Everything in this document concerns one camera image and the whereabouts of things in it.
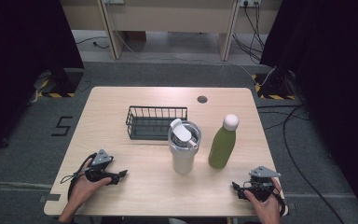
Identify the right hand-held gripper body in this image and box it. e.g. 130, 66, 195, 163
242, 165, 282, 203

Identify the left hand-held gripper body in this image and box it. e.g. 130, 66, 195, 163
84, 148, 116, 185

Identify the green bottle with white cap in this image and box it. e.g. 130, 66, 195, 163
207, 113, 241, 170

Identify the black wire basket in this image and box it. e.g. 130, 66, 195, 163
125, 105, 188, 141

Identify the white tumbler with lid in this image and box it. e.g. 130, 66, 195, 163
167, 118, 203, 175

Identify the person's right hand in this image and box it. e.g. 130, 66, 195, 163
242, 177, 283, 224

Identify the person's left hand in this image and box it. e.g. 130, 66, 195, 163
69, 158, 113, 213

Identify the stand base with striped tape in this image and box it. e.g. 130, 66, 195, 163
33, 67, 85, 99
251, 72, 296, 101

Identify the black curtain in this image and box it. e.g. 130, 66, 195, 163
258, 0, 358, 217
0, 0, 85, 158

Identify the brown box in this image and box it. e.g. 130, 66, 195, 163
125, 30, 147, 43

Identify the beige background desk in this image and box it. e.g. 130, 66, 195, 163
59, 0, 283, 63

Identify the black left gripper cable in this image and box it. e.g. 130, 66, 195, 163
60, 152, 98, 201

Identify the long black floor cable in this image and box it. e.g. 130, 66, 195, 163
282, 105, 347, 224

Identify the short black floor cable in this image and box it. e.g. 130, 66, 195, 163
255, 105, 312, 131

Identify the thin black floor cable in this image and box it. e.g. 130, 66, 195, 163
75, 35, 110, 50

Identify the bundle of black cables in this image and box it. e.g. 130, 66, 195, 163
231, 1, 267, 64

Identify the white wall socket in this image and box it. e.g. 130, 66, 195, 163
240, 0, 263, 8

